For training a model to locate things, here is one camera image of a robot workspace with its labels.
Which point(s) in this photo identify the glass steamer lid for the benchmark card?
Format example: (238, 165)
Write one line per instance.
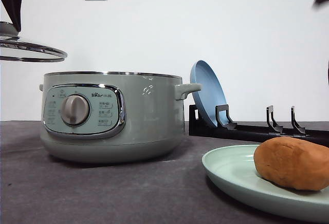
(23, 45)

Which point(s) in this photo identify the brown potato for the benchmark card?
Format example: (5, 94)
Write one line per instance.
(294, 162)

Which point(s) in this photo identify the green plate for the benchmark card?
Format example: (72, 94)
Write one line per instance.
(232, 170)

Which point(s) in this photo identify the green electric steamer pot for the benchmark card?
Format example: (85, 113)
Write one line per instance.
(112, 117)

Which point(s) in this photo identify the blue plate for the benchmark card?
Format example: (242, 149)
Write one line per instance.
(211, 94)

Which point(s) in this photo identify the black plate rack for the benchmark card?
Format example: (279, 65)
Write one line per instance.
(225, 126)

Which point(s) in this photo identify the grey table mat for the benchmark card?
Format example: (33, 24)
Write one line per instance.
(37, 188)

